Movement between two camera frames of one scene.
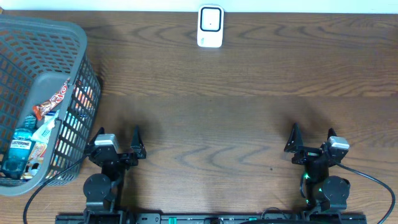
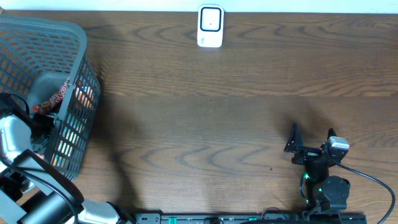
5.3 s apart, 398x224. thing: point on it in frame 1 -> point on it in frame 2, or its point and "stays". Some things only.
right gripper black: x=307 y=153 stays
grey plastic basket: x=49 y=97 stays
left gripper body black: x=126 y=160 -> x=44 y=126
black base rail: x=126 y=218 stays
